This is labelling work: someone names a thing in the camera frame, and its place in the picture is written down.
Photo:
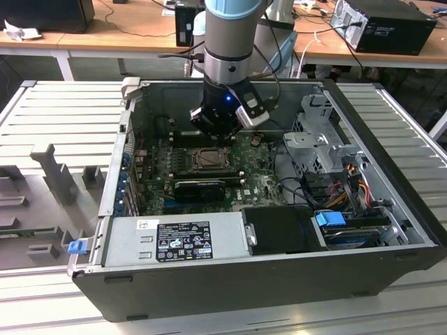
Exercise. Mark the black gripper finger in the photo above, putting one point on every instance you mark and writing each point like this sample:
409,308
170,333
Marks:
198,118
235,130

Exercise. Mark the silver CPU plate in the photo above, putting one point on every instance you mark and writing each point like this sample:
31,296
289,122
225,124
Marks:
211,157

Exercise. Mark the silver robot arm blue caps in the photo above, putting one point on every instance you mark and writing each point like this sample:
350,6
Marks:
227,42

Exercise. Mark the black RAM slot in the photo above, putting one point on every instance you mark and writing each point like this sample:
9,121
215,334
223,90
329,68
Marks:
181,134
206,174
181,142
230,178

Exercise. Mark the blue expansion slot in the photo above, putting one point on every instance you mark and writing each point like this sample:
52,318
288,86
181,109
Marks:
169,203

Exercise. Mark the green motherboard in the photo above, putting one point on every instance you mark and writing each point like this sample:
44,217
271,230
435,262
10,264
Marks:
258,185

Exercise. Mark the silver metal drive cage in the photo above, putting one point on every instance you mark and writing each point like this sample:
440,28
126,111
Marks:
304,143

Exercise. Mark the black graphics card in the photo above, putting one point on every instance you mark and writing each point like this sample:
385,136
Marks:
199,192

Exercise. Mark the small black box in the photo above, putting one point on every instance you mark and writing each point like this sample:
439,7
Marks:
183,28

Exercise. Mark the wooden desk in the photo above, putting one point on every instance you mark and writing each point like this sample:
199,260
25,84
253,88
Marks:
139,42

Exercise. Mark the black plastic air shroud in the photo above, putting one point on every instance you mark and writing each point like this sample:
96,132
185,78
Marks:
279,230

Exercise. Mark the blue disk carrier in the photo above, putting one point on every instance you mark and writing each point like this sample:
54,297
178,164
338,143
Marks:
330,220

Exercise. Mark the grey power supply unit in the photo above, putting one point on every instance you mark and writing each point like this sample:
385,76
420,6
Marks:
122,244

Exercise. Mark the black open PC case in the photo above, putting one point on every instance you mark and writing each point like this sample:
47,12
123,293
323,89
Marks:
244,289

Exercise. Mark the grey parts rack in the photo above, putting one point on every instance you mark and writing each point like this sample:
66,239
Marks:
52,209

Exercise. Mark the blue case latch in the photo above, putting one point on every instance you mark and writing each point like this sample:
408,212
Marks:
77,247

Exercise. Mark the large black box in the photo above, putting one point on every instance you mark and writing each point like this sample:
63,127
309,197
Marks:
45,14

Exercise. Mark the black desktop PC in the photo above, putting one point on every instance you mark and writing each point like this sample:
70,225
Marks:
394,31

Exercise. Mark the crumpled white paper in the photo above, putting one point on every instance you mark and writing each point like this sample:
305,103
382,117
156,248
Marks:
21,33

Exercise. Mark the green RAM stick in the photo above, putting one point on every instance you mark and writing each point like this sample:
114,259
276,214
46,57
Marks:
28,231

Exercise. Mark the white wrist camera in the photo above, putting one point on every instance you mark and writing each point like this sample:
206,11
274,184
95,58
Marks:
253,117

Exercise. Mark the grey case hinge bracket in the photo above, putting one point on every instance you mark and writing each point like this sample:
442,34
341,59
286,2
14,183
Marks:
131,87

